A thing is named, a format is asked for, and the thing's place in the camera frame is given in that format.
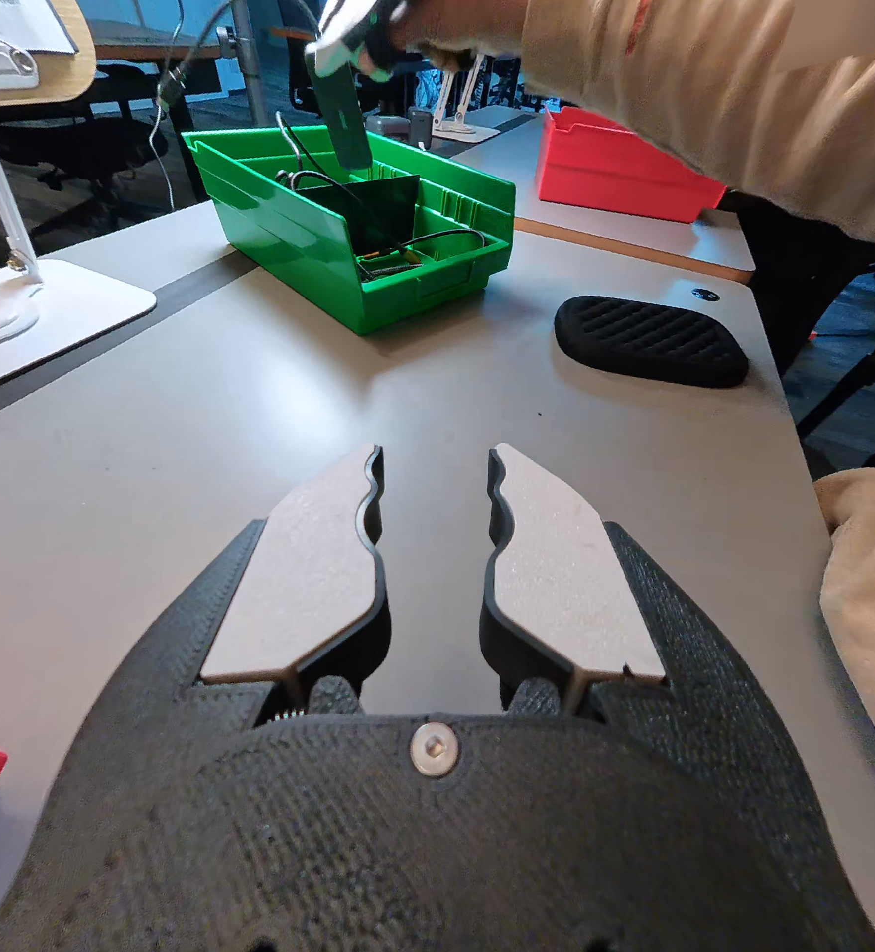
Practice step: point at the wooden document stand white base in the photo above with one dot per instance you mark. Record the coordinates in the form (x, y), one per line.
(50, 312)

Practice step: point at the person's right hand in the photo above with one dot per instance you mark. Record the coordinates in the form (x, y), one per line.
(460, 26)

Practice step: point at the printed instruction poster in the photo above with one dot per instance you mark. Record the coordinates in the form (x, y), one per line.
(13, 22)

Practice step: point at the black office chair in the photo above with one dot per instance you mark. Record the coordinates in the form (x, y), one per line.
(73, 141)

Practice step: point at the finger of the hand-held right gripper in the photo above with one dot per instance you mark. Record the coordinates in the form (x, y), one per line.
(337, 37)
(379, 71)

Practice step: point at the grey metal pole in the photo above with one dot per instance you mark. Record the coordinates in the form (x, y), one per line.
(248, 59)

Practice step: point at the green plastic bin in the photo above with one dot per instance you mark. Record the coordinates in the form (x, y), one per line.
(296, 238)

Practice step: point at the person's right forearm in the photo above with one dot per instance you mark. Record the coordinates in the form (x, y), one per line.
(742, 111)

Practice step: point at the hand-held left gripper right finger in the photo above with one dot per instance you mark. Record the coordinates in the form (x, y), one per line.
(568, 587)

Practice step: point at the black bin divider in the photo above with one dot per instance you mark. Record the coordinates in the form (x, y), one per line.
(378, 216)

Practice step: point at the black USB hub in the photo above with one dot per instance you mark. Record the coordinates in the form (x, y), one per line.
(341, 111)

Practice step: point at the black wrist rest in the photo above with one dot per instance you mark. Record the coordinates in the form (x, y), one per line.
(649, 342)

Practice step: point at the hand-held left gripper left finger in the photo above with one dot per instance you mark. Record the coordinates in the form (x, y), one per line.
(296, 580)

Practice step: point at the black tripod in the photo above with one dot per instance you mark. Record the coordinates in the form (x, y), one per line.
(854, 379)

